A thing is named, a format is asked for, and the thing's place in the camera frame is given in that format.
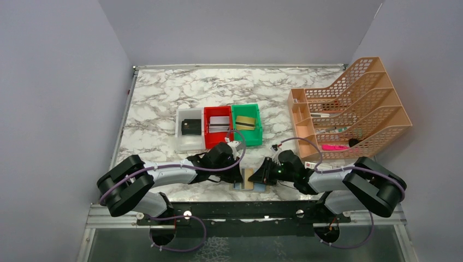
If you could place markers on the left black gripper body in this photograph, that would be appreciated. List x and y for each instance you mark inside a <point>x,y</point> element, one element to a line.
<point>228,176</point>

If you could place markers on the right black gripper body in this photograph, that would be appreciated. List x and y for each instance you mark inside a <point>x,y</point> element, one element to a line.
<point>281,175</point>

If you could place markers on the beige card holder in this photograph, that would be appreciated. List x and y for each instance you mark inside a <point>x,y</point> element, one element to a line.
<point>258,188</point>

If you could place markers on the red plastic bin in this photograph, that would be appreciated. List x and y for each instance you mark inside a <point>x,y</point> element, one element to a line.
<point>213,138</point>

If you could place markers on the green plastic bin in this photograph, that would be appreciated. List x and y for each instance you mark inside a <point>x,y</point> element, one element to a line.
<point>252,137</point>

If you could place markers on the white plastic bin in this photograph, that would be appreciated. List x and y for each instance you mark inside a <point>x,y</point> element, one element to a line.
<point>189,142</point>

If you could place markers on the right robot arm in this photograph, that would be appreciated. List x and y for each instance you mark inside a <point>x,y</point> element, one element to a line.
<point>364,185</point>

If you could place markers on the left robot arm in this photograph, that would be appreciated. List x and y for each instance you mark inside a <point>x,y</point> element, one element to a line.
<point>127,186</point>

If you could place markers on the white card stack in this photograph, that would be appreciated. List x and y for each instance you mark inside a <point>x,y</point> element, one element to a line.
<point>218,124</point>

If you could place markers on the black credit card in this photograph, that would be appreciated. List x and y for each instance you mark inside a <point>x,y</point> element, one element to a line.
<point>191,127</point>

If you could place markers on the small white red box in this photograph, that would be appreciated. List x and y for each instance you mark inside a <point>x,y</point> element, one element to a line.
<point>322,166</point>

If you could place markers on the pink highlighter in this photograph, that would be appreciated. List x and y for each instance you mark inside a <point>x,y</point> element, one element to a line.
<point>326,147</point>

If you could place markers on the green white pen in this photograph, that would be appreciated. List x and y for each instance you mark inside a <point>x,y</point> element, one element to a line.
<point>336,129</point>

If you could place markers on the orange mesh file organizer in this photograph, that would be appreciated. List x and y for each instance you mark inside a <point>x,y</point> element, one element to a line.
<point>362,98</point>

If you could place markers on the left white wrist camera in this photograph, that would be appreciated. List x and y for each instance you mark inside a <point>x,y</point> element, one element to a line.
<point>235,145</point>

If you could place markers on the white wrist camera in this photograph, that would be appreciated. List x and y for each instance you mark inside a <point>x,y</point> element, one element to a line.
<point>235,145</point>
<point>276,147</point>

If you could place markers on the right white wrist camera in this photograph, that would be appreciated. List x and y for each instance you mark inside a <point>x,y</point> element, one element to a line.
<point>276,147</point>

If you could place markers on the black mounting rail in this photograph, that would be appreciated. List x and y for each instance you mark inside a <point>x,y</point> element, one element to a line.
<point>236,219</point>

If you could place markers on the aluminium frame rail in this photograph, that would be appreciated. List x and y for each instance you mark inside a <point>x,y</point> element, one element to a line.
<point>99,218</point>

